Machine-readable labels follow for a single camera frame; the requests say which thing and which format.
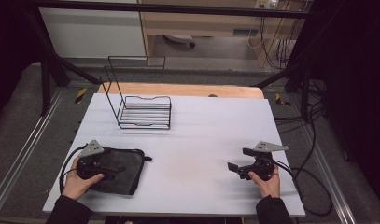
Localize light wooden desk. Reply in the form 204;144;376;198
137;0;307;68

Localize white cabinet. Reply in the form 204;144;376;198
38;7;147;59

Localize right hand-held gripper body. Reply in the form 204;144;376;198
237;141;289;182

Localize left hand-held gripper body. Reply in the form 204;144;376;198
76;139;106;181

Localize person's right hand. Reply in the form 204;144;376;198
247;164;281;199

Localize black curtain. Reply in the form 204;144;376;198
289;0;380;203
0;0;44;120

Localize aluminium floor rail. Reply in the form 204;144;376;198
303;124;358;224
0;89;64;213

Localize black metal frame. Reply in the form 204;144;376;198
22;0;322;117

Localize white power strip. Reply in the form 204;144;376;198
254;0;279;9

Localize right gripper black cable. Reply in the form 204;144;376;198
274;102;333;217

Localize dark grey fabric bag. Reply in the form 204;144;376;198
84;147;153;196

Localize yellow black tape strip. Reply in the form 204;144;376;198
74;87;88;105
274;92;291;107

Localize black wire rack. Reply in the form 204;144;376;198
99;55;173;131

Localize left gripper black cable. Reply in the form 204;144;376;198
59;144;88;194

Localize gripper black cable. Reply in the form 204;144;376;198
59;144;88;194
274;102;333;217

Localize person's left hand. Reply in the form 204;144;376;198
61;156;106;201

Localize bundle of hanging cables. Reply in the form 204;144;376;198
246;15;303;70

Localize office chair base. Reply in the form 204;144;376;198
163;35;197;49

